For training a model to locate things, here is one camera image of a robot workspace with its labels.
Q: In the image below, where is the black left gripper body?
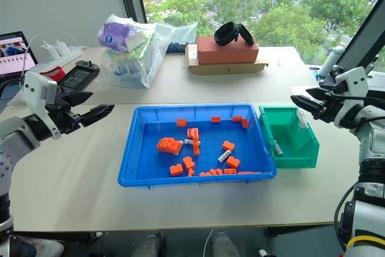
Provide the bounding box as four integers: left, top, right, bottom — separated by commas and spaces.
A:
45, 87, 84, 135

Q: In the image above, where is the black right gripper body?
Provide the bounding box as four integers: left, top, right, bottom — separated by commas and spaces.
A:
313, 88, 344, 124

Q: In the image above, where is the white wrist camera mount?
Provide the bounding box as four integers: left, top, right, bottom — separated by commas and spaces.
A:
334, 66, 369, 102
22, 71, 60, 141

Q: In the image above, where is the red plastic object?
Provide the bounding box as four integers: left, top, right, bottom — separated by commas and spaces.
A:
38, 66, 66, 83

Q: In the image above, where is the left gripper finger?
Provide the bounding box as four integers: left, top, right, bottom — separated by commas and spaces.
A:
64, 90, 94, 108
78, 104, 116, 128

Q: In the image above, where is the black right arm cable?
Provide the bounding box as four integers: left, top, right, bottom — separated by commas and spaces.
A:
334, 183, 357, 252

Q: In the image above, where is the blue black patterned item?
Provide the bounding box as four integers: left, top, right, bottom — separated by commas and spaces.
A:
166, 40, 197, 54

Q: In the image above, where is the white charger plug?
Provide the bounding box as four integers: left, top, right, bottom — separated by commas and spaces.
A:
55, 39, 70, 57
40, 42, 58, 60

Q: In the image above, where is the white power strip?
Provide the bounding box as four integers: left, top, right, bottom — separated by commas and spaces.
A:
29, 46, 84, 73

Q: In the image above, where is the laptop screen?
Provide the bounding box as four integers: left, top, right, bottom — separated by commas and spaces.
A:
0, 31, 39, 79

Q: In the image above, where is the brown cardboard box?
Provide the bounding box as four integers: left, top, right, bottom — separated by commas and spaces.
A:
184, 43, 270, 75

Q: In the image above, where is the black handheld device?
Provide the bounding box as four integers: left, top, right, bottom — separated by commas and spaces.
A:
56, 60, 101, 88

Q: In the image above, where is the grey rounded shape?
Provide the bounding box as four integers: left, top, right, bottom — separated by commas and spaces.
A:
211, 232, 233, 257

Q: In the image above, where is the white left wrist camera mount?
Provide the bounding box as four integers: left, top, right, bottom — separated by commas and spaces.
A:
22, 71, 60, 141

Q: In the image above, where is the clear plastic bag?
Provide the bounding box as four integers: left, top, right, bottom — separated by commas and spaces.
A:
96, 13, 200, 90

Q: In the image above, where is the black monitor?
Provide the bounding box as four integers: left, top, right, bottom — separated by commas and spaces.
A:
336, 0, 385, 75

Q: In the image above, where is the white shoe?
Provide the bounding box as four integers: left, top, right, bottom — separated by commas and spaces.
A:
8, 235, 65, 257

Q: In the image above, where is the red brick box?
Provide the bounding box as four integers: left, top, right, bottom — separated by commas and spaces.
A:
196, 35, 260, 66

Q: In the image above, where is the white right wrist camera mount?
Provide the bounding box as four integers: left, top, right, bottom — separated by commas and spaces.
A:
334, 66, 369, 102

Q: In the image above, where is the purple tissue pack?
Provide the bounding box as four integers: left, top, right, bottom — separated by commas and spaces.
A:
98, 21, 146, 52

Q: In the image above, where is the white charger cable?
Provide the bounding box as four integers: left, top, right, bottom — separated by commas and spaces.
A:
20, 32, 90, 78

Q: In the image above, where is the white cylindrical bottle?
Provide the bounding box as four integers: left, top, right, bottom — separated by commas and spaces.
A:
317, 45, 345, 78

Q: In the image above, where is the white floor cable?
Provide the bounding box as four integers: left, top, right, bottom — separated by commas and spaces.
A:
202, 228, 215, 257

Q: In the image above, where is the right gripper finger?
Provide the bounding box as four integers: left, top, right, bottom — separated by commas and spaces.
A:
305, 87, 330, 99
289, 94, 321, 117

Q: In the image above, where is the blue plastic tray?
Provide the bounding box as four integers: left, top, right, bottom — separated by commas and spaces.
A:
117, 103, 277, 191

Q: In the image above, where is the green plastic bin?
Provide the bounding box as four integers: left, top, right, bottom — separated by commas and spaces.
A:
258, 105, 321, 169

